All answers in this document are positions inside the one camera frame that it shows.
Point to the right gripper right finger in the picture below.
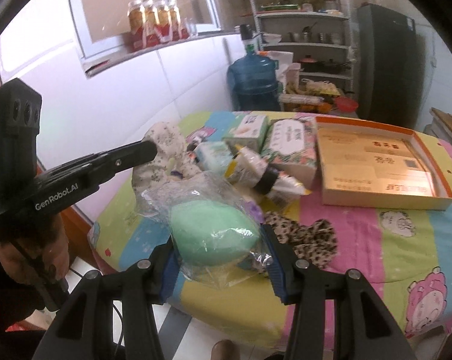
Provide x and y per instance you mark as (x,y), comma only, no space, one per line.
(363,326)

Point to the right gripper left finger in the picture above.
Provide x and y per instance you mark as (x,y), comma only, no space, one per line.
(83,327)

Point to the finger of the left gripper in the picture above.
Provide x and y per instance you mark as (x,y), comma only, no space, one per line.
(84,175)

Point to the floral white cloth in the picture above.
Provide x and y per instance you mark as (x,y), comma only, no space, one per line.
(172,156)

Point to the leopard print cloth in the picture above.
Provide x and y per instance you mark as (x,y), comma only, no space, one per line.
(317,242)

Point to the green sponge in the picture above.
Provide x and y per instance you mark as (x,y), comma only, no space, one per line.
(216,239)

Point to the person's left hand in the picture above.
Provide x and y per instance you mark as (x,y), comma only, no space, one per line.
(52,250)

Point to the colourful cartoon bed sheet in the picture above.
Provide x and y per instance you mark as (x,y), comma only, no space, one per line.
(405,255)

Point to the green white tissue pack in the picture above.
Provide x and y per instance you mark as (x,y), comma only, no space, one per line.
(248,130)

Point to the red labelled drink bottle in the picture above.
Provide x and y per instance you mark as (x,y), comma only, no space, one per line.
(137,19)

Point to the orange cardboard box tray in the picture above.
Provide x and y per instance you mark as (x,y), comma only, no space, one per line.
(369,164)

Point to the blue water jug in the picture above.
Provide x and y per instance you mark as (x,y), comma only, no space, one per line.
(251,79)

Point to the floral tissue pack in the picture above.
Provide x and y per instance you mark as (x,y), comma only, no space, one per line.
(290,146)

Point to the white flour bag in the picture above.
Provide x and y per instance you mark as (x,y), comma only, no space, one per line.
(282,59)

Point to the red plastic basket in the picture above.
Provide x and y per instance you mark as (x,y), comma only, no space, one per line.
(346,104)

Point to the egg tray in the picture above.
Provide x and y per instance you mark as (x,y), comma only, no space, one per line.
(321,88)

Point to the white metal shelf rack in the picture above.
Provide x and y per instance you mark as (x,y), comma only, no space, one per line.
(314,31)

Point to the black refrigerator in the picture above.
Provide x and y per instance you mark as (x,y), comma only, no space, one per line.
(390,68)

